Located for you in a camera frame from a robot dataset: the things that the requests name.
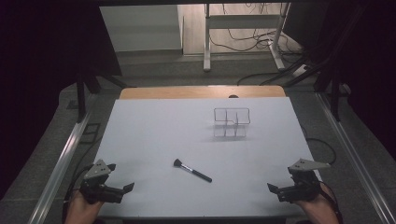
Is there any person's right hand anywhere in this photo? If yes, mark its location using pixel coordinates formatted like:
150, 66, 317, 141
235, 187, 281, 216
294, 192, 340, 224

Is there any aluminium rail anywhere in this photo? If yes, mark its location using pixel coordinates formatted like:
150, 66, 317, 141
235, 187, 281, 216
315, 92, 396, 224
27, 110, 94, 224

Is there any clear acrylic organizer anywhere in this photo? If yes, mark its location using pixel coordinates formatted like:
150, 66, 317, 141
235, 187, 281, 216
213, 107, 251, 138

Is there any white metal desk frame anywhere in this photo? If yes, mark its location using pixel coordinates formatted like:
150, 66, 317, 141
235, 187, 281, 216
203, 3, 292, 73

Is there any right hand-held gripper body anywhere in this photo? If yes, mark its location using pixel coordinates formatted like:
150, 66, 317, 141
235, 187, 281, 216
276, 158, 332, 203

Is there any tangle of black cables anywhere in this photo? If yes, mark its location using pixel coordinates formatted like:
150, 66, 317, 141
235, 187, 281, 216
208, 3, 304, 63

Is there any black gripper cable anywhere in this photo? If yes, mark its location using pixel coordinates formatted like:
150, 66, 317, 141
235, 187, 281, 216
61, 163, 94, 224
318, 179, 344, 224

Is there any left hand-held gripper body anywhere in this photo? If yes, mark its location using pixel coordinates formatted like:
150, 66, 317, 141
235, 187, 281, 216
78, 159, 125, 205

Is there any white cabinet panel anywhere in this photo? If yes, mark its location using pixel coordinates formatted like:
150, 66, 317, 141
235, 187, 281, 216
99, 4, 184, 53

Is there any person's left hand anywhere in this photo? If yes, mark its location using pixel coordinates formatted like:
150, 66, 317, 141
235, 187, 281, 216
64, 189, 105, 224

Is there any black makeup brush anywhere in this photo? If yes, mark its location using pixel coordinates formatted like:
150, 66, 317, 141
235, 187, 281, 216
173, 158, 213, 184

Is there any black floor cable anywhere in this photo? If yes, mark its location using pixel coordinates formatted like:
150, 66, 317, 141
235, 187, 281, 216
300, 124, 338, 166

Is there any wooden table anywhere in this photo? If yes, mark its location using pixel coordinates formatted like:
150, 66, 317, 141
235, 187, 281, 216
119, 85, 287, 101

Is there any black metal stand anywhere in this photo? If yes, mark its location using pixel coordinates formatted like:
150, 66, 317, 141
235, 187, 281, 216
75, 69, 129, 123
313, 62, 345, 122

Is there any white power strip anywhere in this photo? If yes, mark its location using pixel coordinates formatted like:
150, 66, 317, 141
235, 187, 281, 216
291, 63, 310, 77

